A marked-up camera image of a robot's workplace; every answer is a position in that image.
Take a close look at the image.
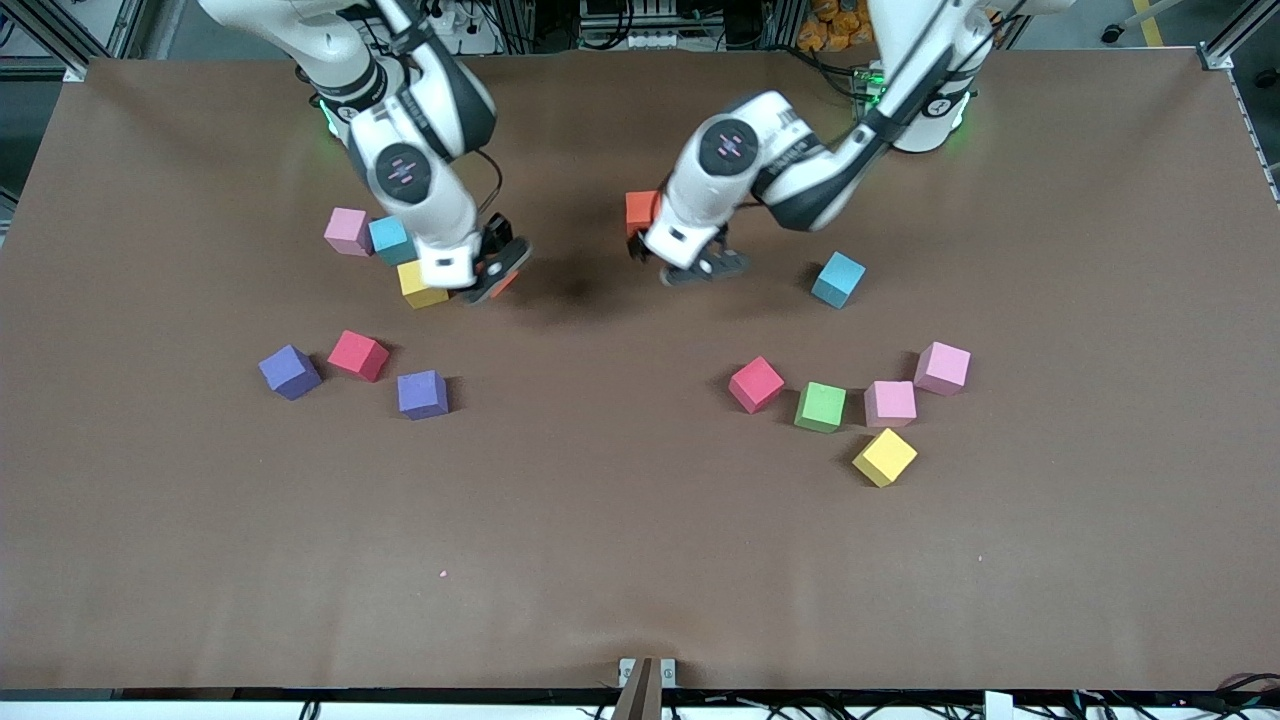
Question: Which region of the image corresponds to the yellow foam cube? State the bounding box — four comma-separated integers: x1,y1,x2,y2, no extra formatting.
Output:
397,258,451,310
852,428,919,489

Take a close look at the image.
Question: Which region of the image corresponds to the red foam cube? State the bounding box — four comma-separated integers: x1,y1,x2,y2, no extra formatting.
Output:
728,356,787,415
327,330,391,384

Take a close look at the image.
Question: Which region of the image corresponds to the blue foam cube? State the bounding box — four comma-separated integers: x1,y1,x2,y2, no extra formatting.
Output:
810,251,868,310
368,214,416,267

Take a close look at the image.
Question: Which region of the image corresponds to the pink foam cube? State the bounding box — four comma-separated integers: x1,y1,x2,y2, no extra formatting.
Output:
913,341,972,398
864,380,918,429
324,207,374,258

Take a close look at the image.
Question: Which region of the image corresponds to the purple foam cube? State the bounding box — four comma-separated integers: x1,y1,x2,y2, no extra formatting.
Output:
258,344,323,402
397,370,450,421

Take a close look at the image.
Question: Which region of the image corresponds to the green foam cube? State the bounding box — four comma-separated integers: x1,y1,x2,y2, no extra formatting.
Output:
794,381,847,435

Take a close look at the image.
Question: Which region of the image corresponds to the white power strip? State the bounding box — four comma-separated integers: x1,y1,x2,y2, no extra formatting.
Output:
430,0,501,56

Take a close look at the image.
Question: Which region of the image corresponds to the black equipment rack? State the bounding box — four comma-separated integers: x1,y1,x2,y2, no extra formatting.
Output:
575,0,801,53

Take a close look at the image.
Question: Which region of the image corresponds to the orange snack bag pile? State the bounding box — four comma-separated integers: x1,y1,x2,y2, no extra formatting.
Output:
797,0,873,53

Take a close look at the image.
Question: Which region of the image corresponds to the brown paper table cover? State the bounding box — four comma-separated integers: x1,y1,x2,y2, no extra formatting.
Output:
0,48,1280,693

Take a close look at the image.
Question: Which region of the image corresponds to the brown flat stick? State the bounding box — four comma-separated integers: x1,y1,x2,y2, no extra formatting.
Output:
611,657,664,720

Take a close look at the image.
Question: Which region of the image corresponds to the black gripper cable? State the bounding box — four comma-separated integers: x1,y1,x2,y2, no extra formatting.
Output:
380,0,503,216
860,0,1011,141

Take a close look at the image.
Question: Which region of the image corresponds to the aluminium frame profile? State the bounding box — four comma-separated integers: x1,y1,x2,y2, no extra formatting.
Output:
0,0,151,83
1198,0,1280,206

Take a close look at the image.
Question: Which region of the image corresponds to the silver metal bracket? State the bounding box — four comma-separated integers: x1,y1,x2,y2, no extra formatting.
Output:
618,657,677,689

